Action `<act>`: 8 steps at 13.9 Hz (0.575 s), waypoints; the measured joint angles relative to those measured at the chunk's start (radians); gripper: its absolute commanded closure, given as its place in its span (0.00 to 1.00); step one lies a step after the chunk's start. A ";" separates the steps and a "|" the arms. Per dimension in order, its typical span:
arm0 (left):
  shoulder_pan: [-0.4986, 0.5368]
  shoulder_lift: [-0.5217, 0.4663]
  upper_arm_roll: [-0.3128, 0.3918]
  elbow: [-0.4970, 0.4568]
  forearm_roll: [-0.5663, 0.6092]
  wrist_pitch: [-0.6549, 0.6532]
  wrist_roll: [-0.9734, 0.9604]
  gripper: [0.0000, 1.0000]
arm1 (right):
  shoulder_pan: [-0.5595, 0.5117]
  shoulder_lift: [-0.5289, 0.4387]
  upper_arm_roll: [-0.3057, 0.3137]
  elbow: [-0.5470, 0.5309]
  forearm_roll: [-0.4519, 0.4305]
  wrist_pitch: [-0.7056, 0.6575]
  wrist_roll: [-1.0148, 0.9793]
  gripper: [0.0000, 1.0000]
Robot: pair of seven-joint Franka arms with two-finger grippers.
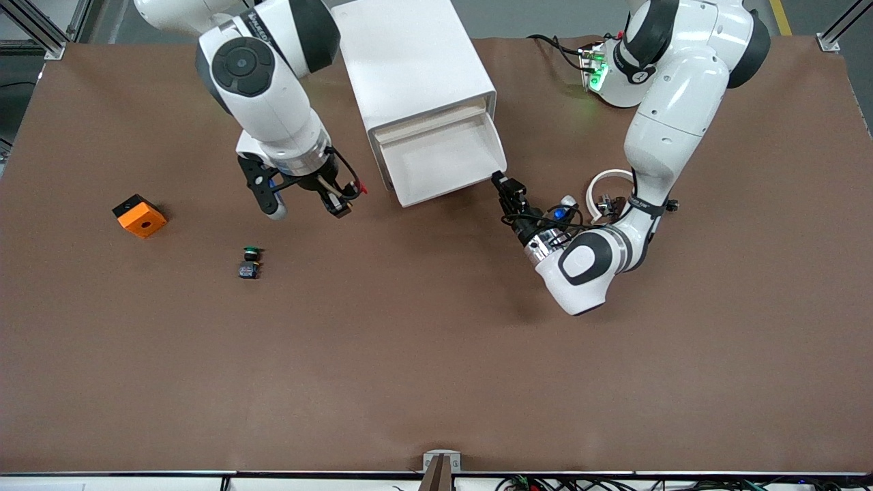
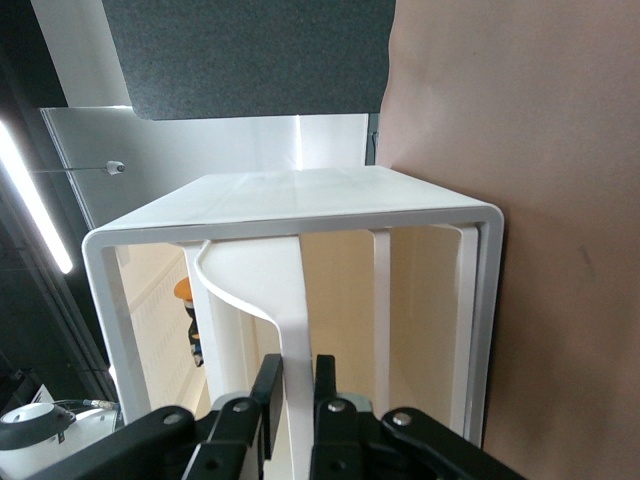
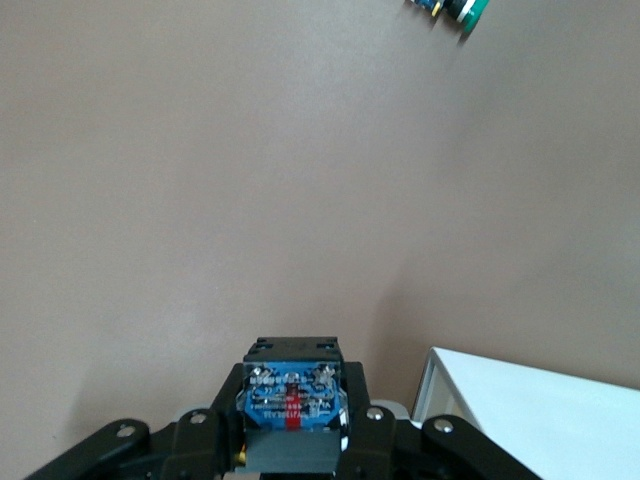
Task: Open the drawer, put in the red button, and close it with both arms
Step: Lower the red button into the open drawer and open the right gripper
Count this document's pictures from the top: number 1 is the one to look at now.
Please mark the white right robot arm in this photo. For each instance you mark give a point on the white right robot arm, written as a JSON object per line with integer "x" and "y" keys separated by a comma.
{"x": 266, "y": 102}

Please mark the orange and black button box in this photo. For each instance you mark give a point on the orange and black button box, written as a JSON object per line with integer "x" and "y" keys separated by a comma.
{"x": 140, "y": 221}

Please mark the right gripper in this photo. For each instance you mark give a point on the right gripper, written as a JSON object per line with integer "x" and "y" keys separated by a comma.
{"x": 321, "y": 182}

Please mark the white table edge rail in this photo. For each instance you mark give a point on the white table edge rail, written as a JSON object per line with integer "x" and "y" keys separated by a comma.
{"x": 136, "y": 483}

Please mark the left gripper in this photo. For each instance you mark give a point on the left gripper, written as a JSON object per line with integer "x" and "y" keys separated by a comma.
{"x": 525, "y": 226}

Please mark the grey metal table bracket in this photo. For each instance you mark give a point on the grey metal table bracket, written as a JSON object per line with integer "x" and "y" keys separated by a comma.
{"x": 427, "y": 458}

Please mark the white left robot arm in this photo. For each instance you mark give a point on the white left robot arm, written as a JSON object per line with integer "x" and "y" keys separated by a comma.
{"x": 672, "y": 102}

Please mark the green push button switch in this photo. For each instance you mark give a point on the green push button switch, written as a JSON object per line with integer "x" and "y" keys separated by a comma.
{"x": 249, "y": 271}

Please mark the red push button switch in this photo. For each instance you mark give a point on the red push button switch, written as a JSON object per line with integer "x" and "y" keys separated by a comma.
{"x": 362, "y": 188}

